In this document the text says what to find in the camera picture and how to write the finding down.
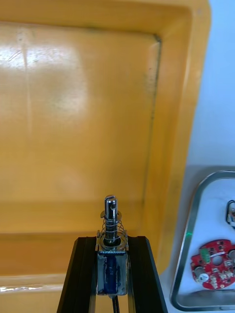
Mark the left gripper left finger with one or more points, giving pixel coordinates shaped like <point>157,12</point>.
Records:
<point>80,281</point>

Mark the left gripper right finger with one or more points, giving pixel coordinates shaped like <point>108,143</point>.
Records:
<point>144,281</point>

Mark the round red circuit board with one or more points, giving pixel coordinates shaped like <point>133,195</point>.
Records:
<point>215,271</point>

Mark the steel tray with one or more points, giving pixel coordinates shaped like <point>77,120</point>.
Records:
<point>187,244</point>

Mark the yellow-orange plastic bin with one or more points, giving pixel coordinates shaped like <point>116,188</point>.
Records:
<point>73,122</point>
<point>24,303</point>

